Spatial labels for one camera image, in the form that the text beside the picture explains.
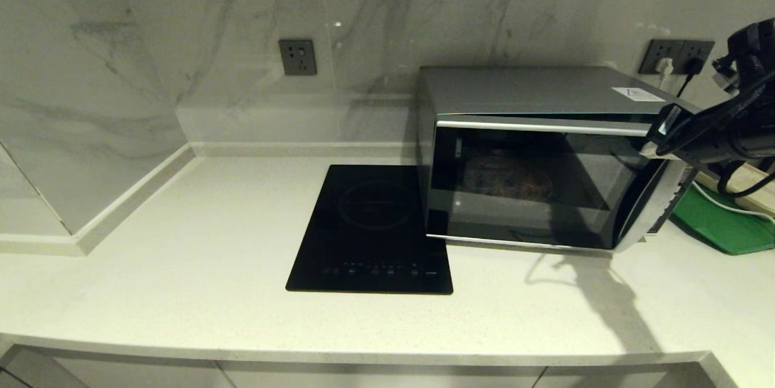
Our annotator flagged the microwave door with glass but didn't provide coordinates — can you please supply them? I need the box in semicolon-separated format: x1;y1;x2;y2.
426;114;697;254

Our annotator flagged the silver microwave oven body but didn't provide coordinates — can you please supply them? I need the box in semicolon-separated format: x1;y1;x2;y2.
416;66;700;237

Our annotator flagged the white sticker label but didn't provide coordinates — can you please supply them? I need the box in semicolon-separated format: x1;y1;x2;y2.
612;87;665;102

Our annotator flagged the beige power strip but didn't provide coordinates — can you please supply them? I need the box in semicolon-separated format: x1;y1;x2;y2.
696;161;775;217

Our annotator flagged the green plastic tray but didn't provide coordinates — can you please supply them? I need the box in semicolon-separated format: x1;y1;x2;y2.
672;185;775;255

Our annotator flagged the black induction cooktop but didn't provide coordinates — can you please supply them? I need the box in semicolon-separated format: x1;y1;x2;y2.
286;165;453;295

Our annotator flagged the white cabinet corner panel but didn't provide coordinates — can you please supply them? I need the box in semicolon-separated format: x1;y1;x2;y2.
0;347;91;388

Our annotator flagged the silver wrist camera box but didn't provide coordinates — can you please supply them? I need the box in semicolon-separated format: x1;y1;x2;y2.
651;104;688;137

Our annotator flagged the smooth black camera cable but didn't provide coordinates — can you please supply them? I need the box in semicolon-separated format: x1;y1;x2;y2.
656;70;775;156

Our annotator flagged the white power cable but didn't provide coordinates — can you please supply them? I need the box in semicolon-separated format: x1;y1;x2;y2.
690;182;775;220

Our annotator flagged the black plug with cable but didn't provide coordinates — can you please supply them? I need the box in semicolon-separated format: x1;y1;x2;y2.
676;58;705;99

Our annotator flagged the grey wall socket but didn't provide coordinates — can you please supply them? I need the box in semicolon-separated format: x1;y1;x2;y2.
279;39;318;77
640;39;681;76
678;40;715;74

